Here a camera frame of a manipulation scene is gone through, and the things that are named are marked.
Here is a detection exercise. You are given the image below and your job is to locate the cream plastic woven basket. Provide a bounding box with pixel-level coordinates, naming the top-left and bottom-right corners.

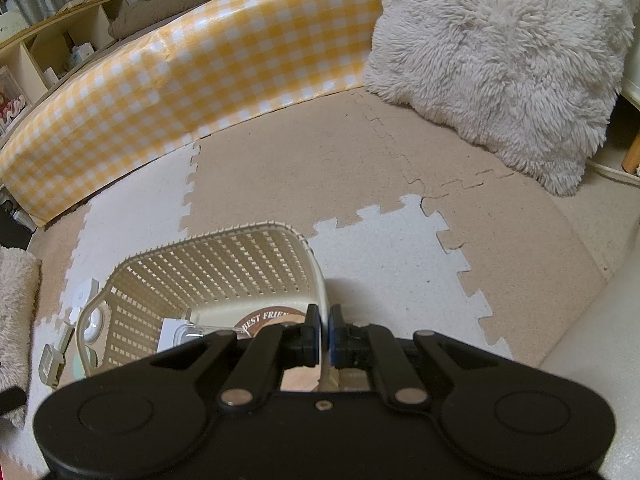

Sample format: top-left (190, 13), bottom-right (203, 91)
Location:
top-left (75, 221), bottom-right (329, 376)

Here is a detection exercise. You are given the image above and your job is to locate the clear glass spray bottle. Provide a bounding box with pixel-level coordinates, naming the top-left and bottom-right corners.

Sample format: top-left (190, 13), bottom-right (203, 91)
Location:
top-left (155, 318), bottom-right (238, 353)

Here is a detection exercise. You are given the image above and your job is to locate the mint green round lid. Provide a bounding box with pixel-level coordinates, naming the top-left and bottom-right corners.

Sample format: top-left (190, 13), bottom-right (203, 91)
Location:
top-left (72, 354), bottom-right (86, 382)

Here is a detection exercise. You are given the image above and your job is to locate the yellow gingham padded bumper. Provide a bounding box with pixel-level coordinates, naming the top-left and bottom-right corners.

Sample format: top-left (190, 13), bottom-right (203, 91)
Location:
top-left (1, 0), bottom-right (382, 226)

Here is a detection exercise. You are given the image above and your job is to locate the cork frog print coaster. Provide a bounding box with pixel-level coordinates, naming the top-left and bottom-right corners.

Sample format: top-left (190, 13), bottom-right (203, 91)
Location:
top-left (234, 307), bottom-right (305, 338)

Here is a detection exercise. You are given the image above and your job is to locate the white fluffy pillow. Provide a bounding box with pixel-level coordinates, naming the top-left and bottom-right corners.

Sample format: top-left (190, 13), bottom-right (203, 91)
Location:
top-left (362, 0), bottom-right (639, 196)

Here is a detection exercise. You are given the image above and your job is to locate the white round device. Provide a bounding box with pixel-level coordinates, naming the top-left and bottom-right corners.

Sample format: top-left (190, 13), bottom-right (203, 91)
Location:
top-left (70, 278), bottom-right (100, 310)

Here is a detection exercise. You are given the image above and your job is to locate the wooden shelf unit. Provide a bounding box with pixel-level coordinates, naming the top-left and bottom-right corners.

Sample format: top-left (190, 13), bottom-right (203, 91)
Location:
top-left (1, 0), bottom-right (128, 143)

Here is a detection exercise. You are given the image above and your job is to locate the white ring holder device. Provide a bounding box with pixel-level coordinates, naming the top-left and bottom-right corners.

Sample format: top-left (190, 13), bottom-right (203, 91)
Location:
top-left (82, 307), bottom-right (105, 344)

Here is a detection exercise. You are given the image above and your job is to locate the grey fluffy rug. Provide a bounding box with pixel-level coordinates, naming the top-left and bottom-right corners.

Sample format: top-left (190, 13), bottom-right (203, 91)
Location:
top-left (0, 246), bottom-right (44, 428)

